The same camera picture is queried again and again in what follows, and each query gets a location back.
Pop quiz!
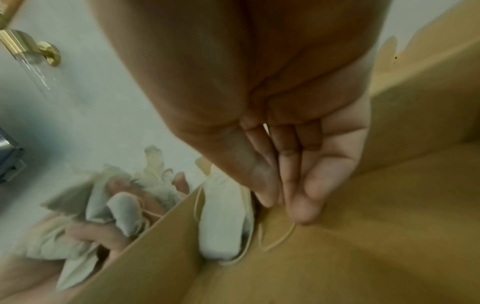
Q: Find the dark blue monitor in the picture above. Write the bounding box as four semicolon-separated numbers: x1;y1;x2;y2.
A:
0;127;28;185

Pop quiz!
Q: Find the brown paper box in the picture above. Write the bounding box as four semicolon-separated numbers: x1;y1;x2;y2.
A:
61;0;480;304

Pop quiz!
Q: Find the person's right hand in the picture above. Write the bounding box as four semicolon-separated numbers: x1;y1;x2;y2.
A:
84;0;394;225

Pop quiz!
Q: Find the person's left hand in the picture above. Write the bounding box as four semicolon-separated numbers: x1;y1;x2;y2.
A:
0;170;191;304

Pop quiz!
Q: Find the bunch of tea bags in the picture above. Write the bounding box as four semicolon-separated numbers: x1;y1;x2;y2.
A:
14;144;189;292

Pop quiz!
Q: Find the white stringed tea bag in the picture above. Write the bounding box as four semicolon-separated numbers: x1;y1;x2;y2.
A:
218;183;298;267
193;157;249;262

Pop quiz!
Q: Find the wooden window frame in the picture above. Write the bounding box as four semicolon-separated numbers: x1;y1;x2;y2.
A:
0;0;26;29

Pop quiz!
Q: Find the brass wall lamp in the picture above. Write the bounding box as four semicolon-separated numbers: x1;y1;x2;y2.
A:
0;28;62;100

